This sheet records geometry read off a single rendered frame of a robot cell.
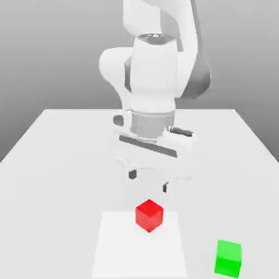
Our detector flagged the small red cube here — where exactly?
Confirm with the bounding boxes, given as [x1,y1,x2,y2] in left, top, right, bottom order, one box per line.
[135,198,165,233]

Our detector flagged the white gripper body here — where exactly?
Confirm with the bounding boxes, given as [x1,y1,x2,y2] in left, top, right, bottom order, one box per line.
[112,130,198,183]

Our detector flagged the small green cube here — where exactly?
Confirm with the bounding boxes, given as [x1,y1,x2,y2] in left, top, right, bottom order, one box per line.
[214,239,242,279]

